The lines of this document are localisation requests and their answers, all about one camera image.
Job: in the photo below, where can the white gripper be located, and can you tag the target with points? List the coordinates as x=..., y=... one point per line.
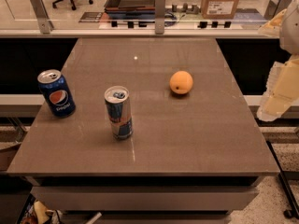
x=291, y=30

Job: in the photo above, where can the red bull can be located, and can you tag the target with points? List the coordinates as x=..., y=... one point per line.
x=118, y=106

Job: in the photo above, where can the blue pepsi can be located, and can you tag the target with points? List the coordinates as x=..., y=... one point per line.
x=56, y=92

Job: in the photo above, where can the cardboard box with label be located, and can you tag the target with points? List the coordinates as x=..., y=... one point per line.
x=218, y=9

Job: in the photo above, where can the orange fruit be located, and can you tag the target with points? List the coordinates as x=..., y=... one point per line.
x=181, y=82

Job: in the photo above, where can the right metal railing post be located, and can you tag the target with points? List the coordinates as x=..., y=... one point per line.
x=274, y=7

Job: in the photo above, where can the metal railing post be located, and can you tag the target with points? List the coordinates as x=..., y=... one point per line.
x=159, y=16
x=274, y=7
x=43, y=19

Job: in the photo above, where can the middle metal railing post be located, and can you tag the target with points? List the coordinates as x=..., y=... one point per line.
x=159, y=16

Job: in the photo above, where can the left metal railing post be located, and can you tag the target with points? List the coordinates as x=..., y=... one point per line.
x=43, y=19

